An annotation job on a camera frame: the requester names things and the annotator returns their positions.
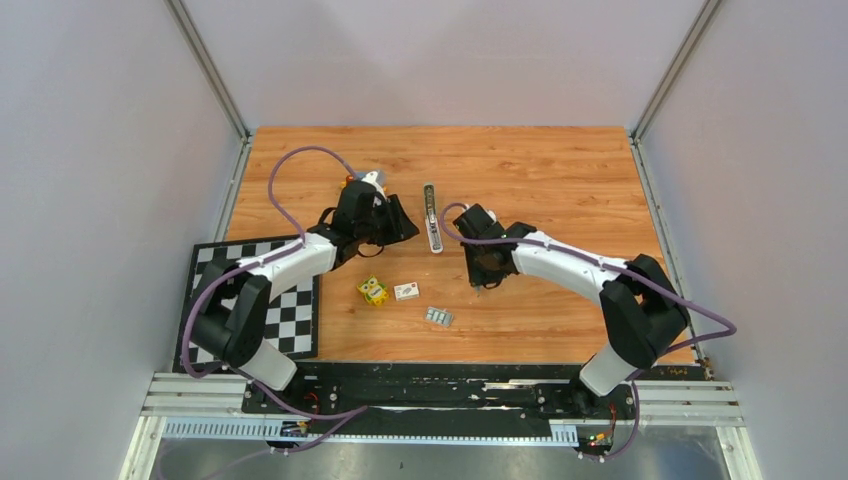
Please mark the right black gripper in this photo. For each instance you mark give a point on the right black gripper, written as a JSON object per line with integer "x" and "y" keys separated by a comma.
{"x": 477, "y": 278}

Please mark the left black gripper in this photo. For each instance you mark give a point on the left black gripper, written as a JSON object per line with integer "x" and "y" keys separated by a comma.
{"x": 399, "y": 227}

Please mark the grey white stapler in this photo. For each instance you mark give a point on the grey white stapler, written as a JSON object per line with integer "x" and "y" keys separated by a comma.
{"x": 433, "y": 230}

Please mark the white staple box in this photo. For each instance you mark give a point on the white staple box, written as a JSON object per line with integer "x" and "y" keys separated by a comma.
{"x": 406, "y": 291}

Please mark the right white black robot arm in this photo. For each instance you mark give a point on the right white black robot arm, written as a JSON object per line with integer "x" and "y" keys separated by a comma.
{"x": 642, "y": 313}

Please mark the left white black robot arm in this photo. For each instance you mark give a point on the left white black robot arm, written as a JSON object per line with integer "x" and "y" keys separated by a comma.
{"x": 227, "y": 318}

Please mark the yellow owl toy block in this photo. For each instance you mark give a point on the yellow owl toy block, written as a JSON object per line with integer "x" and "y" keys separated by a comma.
{"x": 373, "y": 291}

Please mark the checkerboard calibration mat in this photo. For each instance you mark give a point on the checkerboard calibration mat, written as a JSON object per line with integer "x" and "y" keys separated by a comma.
{"x": 292, "y": 319}

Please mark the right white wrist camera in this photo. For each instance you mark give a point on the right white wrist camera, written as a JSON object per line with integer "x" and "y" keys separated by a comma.
{"x": 489, "y": 213}

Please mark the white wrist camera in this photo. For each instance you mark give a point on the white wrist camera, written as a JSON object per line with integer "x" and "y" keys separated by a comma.
{"x": 489, "y": 213}
{"x": 376, "y": 178}

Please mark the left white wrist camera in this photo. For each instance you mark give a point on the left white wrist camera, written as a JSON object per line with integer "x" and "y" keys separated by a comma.
{"x": 376, "y": 178}

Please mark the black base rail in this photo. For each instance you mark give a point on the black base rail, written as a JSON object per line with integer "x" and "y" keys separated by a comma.
{"x": 441, "y": 404}

